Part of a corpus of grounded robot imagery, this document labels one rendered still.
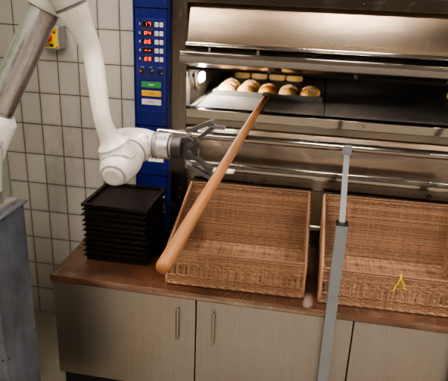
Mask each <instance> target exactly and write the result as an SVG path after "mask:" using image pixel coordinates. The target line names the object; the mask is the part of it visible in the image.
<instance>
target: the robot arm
mask: <svg viewBox="0 0 448 381"><path fill-rule="evenodd" d="M27 1H29V3H28V5H27V7H26V10H25V11H24V13H23V16H22V18H21V20H20V23H19V25H18V27H17V29H16V32H15V34H14V36H13V39H12V40H11V43H10V45H9V47H8V50H7V51H6V54H5V56H4V58H3V61H2V63H1V65H0V213H1V212H3V211H4V210H6V209H7V208H8V207H9V206H12V205H14V204H15V203H17V198H16V197H6V196H4V195H3V192H2V161H3V159H4V158H5V155H6V153H7V150H8V148H9V147H10V144H11V141H12V138H13V137H14V133H15V131H16V129H17V123H16V120H15V118H14V112H15V110H16V109H17V106H18V104H19V103H20V99H21V98H22V96H23V93H24V91H25V89H26V87H27V85H28V83H29V80H30V78H31V76H32V74H33V72H34V69H35V68H36V65H37V63H38V62H39V58H40V57H41V55H42V52H43V50H44V48H45V46H46V44H47V42H48V39H49V37H50V35H51V33H52V31H53V29H54V26H55V24H56V23H57V21H58V18H60V19H61V21H62V22H63V24H64V25H65V27H66V28H67V29H68V30H69V32H70V34H71V35H72V37H73V38H74V39H75V41H76V43H77V45H78V46H79V49H80V51H81V53H82V58H83V61H84V64H85V69H86V78H87V83H88V88H89V97H90V103H91V108H92V116H93V120H94V124H95V128H96V131H97V133H98V137H99V140H100V147H99V148H98V153H99V158H100V167H99V169H100V175H101V178H102V179H103V180H104V181H105V182H106V183H107V184H109V185H112V186H118V185H121V184H126V183H128V182H129V181H131V180H132V179H133V178H134V177H135V175H136V174H137V173H138V171H139V170H140V168H141V167H142V163H143V162H144V161H146V160H148V159H149V158H155V159H165V160H168V159H170V158H171V157H172V158H180V159H185V160H186V164H185V168H186V169H191V170H193V171H194V172H196V173H198V174H199V175H202V176H203V177H205V178H206V179H208V180H210V178H211V176H212V174H213V173H214V172H215V170H216V168H214V169H212V168H211V167H210V166H209V165H208V164H207V163H206V162H205V161H204V160H203V159H202V158H201V157H200V156H199V155H198V154H199V146H200V144H199V143H198V141H199V140H201V139H202V138H203V137H204V136H206V135H207V134H209V133H210V132H211V131H213V130H214V132H220V133H229V134H235V133H236V132H237V130H236V129H226V127H225V126H224V125H216V124H215V122H214V119H210V120H208V121H206V122H203V123H201V124H199V125H196V126H194V127H187V128H186V129H185V131H186V136H179V135H174V136H173V135H172V133H169V132H154V131H151V130H149V129H143V128H133V127H127V128H121V129H116V128H115V126H114V123H113V120H112V118H111V114H110V106H109V99H108V92H107V80H106V72H105V66H104V58H103V54H102V50H101V46H100V42H99V40H98V36H97V33H96V30H95V26H94V23H93V20H92V16H91V13H90V10H89V4H88V2H87V0H27ZM208 125H210V127H209V128H208V129H207V130H206V131H204V132H203V133H201V134H200V135H199V136H197V137H196V138H193V137H192V136H190V134H191V133H192V132H194V131H197V130H198V129H202V128H203V127H206V126H208ZM191 159H193V160H194V161H195V162H197V163H198V164H200V165H201V166H202V167H203V168H204V169H205V170H206V171H204V170H203V169H201V168H200V167H198V166H196V165H195V164H192V162H190V160H191Z"/></svg>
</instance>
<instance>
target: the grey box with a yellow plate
mask: <svg viewBox="0 0 448 381"><path fill-rule="evenodd" d="M54 30H55V34H53V33H51V41H50V42H47V44H46V46H45V49H57V50H61V49H64V48H66V47H67V43H66V31H65V25H56V24H55V26H54Z"/></svg>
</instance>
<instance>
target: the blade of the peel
mask: <svg viewBox="0 0 448 381"><path fill-rule="evenodd" d="M218 87H219V86H218ZM218 87H216V88H214V89H213V95H223V96H234V97H244V98H261V95H262V94H263V93H259V92H249V91H228V90H217V89H218ZM281 87H282V86H277V88H278V92H279V91H280V89H281ZM319 91H320V96H319V97H313V96H302V95H291V94H279V93H278V94H270V97H269V99H275V100H286V101H306V102H316V103H322V98H323V89H319Z"/></svg>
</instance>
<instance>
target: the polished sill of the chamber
mask: <svg viewBox="0 0 448 381"><path fill-rule="evenodd" d="M252 112H253V110H234V109H224V108H214V107H195V106H188V107H187V108H186V117H194V118H203V119H221V120H231V121H242V122H246V121H247V120H248V118H249V116H250V115H251V114H252ZM255 122H260V123H269V124H279V125H298V126H308V127H317V128H327V129H346V130H355V131H365V132H383V133H394V134H403V135H421V136H431V137H441V138H448V125H433V124H423V123H412V122H393V121H383V120H373V119H354V118H344V117H333V116H314V115H303V114H293V113H274V112H264V111H261V112H260V114H259V116H258V117H257V119H256V121H255Z"/></svg>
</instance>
